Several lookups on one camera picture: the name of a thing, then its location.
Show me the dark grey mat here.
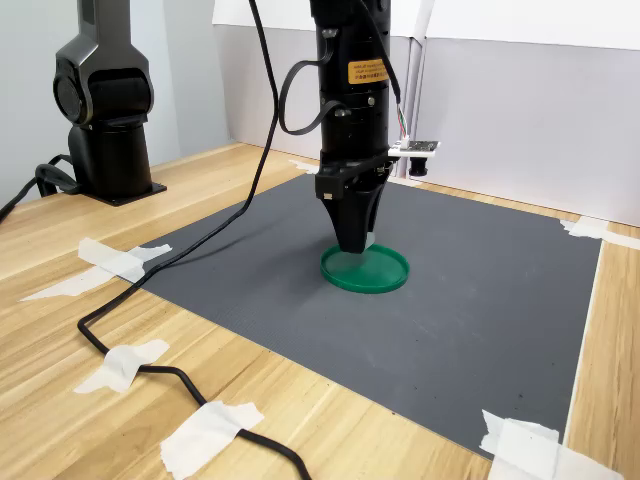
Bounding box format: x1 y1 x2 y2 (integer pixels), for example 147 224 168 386
130 172 604 459

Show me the long white tape strip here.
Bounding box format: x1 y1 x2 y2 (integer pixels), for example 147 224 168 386
19 243 174 304

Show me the small wrist camera box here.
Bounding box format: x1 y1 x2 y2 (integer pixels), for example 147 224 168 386
388 139 442 177

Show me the black camera cable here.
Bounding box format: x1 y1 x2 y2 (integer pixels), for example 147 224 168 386
77 0 412 480

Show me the black looped wrist cable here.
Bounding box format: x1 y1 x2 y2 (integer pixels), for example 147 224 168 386
277 29 351 136

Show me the white partition post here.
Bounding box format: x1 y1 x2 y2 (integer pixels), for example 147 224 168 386
399 0 436 181

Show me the thick black braided cable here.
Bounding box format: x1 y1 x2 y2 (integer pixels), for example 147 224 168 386
0 153 84 224

